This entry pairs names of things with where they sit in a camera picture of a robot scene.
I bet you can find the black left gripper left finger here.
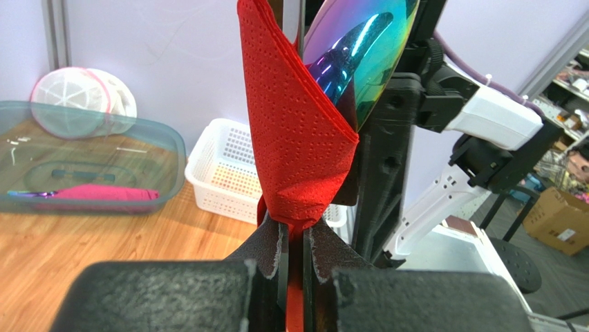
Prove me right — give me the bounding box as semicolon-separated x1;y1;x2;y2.
50;217;288;331

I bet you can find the silver table knife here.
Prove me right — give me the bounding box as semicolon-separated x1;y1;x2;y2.
281;0;306;59

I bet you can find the black round stool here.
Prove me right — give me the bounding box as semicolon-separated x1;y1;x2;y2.
479;185;542;294

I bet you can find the red paper napkin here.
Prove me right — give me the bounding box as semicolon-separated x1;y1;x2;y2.
237;1;359;331

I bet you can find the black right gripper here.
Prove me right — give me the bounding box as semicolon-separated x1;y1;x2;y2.
338;1;478;268

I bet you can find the pink item in tray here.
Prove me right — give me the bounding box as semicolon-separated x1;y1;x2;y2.
51;184;160;201

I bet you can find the white perforated plastic basket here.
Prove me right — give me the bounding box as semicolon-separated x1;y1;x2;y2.
184;118;350;229

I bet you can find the iridescent rainbow spoon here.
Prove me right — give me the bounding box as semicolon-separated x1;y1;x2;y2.
303;0;420;131

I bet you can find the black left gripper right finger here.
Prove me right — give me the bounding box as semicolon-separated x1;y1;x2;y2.
303;222;532;331

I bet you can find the translucent teal plastic tray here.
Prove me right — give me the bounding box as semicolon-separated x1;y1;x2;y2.
1;101;187;214

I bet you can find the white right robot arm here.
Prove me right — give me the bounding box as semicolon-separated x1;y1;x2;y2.
350;1;562;268

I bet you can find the white mesh laundry bag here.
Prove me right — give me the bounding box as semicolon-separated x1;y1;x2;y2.
30;67;138;139

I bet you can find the brown cardboard box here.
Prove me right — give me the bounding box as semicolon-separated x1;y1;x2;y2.
523;187;588;256

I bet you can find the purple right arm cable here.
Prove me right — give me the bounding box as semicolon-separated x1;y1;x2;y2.
432;30;546;118

